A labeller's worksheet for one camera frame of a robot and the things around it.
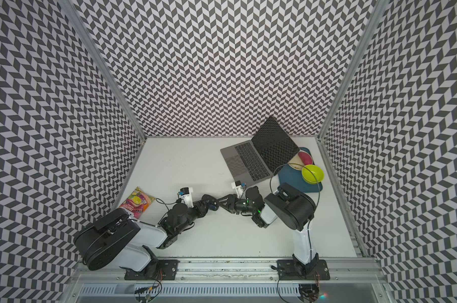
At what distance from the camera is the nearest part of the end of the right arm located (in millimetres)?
750

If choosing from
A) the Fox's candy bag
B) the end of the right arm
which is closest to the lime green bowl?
the end of the right arm

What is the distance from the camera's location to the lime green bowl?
96 cm

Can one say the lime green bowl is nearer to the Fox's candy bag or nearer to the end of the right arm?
the end of the right arm

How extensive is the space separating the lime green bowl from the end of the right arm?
0.34 metres
